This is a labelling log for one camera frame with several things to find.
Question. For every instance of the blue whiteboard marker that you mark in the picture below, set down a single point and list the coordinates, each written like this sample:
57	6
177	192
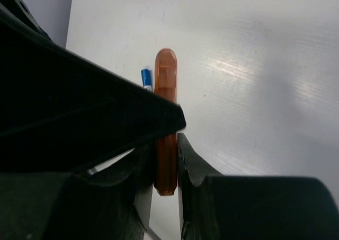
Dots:
146	79

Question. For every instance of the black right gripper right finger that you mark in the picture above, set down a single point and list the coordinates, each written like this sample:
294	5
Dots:
217	206

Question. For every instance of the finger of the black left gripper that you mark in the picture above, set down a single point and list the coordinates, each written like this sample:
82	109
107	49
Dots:
60	112

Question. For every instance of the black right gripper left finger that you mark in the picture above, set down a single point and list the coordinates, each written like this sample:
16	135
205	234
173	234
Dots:
111	204

